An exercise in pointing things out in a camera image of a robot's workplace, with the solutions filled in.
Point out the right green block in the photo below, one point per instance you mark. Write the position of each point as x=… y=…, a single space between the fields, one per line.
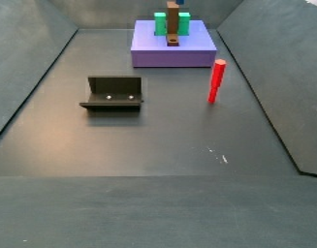
x=184 y=20

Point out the purple base board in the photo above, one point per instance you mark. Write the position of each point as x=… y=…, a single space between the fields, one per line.
x=195 y=52

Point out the black angle bracket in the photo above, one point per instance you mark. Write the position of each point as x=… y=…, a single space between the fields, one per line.
x=114 y=92

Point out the left green block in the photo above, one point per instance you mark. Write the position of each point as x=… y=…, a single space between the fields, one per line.
x=160 y=19

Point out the brown L-shaped block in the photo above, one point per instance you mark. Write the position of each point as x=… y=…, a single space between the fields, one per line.
x=172 y=24

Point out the red peg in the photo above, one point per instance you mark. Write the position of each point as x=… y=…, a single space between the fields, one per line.
x=216 y=79

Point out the green block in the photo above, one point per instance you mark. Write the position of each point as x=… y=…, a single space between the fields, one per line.
x=160 y=19
x=184 y=20

